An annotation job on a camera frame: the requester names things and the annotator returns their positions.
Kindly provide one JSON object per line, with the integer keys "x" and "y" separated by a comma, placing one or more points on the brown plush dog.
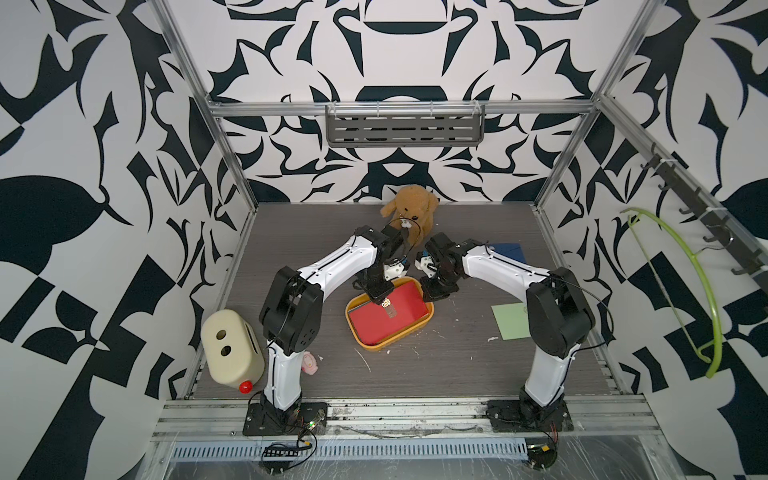
{"x": 417, "y": 206}

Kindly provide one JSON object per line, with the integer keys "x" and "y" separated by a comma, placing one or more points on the cream plastic container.
{"x": 231, "y": 351}

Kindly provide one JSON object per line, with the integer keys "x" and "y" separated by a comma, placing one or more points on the grey metal wall shelf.
{"x": 404, "y": 124}

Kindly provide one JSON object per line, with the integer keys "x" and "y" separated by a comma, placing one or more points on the green plastic hanger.
{"x": 686, "y": 317}

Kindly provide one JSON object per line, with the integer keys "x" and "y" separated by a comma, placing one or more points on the yellow plastic storage box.
{"x": 390, "y": 342}

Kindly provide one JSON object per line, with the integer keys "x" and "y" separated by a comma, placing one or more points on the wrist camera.
{"x": 395, "y": 269}
{"x": 425, "y": 263}

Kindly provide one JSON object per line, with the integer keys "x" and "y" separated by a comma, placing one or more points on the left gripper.
{"x": 377, "y": 294}

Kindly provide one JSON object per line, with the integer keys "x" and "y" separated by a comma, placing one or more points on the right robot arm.
{"x": 559, "y": 320}

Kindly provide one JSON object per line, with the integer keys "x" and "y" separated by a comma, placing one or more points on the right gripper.
{"x": 429, "y": 293}

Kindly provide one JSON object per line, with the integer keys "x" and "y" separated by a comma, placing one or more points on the light green envelope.
{"x": 512, "y": 321}

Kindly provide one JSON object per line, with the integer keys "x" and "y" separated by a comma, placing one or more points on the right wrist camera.
{"x": 425, "y": 263}

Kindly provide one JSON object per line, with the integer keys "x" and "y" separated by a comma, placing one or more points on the red envelope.
{"x": 390, "y": 315}

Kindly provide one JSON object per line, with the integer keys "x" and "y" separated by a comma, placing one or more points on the dark blue envelope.
{"x": 510, "y": 250}

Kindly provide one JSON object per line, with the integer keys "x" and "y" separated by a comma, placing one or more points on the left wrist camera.
{"x": 395, "y": 269}

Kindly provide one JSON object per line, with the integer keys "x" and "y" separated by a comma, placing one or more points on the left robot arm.
{"x": 291, "y": 318}

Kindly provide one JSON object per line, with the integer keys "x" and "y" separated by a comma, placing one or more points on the small pink toy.
{"x": 309, "y": 363}

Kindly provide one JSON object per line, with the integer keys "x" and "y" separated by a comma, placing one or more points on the black wall hook rail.
{"x": 726, "y": 232}

